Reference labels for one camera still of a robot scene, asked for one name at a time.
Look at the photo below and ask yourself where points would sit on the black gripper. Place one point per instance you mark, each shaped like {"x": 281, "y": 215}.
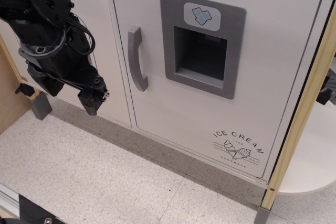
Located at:
{"x": 52, "y": 67}

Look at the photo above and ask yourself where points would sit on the grey fridge door handle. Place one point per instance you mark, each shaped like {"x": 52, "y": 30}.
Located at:
{"x": 134, "y": 41}

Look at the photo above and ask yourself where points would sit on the white toy fridge door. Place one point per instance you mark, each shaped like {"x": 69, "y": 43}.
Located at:
{"x": 243, "y": 134}

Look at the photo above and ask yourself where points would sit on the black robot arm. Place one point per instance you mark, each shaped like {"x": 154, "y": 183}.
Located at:
{"x": 44, "y": 23}

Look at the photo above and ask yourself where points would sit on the black clamp on left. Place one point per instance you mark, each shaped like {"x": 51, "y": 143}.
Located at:
{"x": 25, "y": 89}

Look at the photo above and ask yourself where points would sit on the left wooden side panel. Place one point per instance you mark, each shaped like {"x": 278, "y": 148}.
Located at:
{"x": 13, "y": 105}

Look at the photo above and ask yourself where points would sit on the white toy oven door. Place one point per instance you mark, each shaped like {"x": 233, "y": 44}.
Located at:
{"x": 95, "y": 15}

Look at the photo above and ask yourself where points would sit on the grey ice dispenser panel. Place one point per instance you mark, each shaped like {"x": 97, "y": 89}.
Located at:
{"x": 202, "y": 42}

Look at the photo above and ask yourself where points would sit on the grey right foot cap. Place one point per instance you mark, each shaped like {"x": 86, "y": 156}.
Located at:
{"x": 262, "y": 216}

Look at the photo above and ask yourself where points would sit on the white round shelf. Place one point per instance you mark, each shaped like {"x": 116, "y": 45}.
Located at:
{"x": 312, "y": 167}

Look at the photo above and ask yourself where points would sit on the black grey object at right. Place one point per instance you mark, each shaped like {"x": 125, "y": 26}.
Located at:
{"x": 327, "y": 92}

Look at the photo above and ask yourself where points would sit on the black mount plate with screw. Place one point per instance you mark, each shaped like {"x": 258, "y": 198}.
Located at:
{"x": 30, "y": 212}

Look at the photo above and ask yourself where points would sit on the aluminium rail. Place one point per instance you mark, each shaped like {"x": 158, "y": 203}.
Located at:
{"x": 9, "y": 201}

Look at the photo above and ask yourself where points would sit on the right wooden frame post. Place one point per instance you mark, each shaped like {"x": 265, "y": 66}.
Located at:
{"x": 316, "y": 76}

